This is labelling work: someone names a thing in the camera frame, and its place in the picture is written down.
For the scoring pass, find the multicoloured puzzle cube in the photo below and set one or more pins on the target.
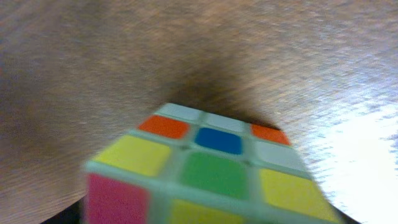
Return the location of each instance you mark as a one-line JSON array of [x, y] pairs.
[[183, 165]]

